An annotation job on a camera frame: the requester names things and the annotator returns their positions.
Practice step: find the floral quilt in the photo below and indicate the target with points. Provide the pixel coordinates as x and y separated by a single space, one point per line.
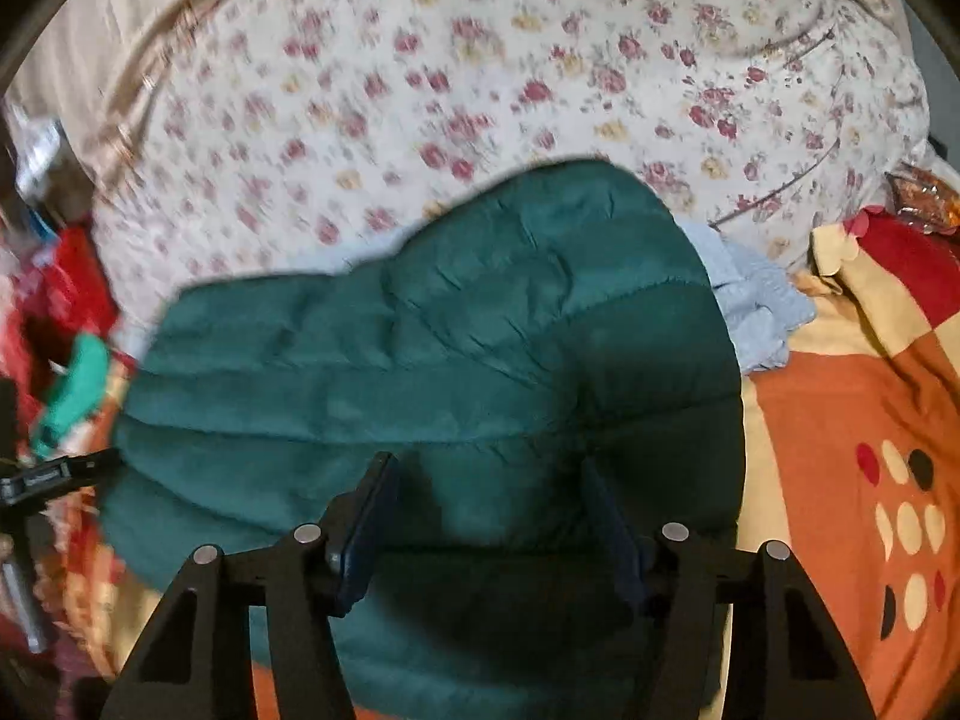
450 90

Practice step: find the light blue cloth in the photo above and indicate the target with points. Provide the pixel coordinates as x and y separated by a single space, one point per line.
757 315

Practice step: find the red puffer jacket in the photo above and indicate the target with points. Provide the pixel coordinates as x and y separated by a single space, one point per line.
67 277

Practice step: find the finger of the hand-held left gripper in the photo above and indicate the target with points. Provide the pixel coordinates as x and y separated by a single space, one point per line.
52 472

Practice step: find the orange snack packet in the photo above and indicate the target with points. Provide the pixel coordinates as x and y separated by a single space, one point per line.
926 199

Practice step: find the green cloth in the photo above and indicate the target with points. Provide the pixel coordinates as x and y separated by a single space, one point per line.
79 382

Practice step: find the green puffer jacket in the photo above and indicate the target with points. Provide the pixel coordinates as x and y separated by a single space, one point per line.
450 360

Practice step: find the colourful printed blanket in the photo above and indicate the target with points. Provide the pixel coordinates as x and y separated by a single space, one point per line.
825 405

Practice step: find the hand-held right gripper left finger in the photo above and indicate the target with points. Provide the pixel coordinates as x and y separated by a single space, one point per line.
367 532

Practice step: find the clear plastic bag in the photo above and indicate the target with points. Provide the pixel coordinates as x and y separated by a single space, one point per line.
37 142

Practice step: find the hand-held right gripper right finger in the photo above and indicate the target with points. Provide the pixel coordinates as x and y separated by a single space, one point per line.
611 532

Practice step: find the beige curtain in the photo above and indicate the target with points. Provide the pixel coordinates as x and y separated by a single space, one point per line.
97 15

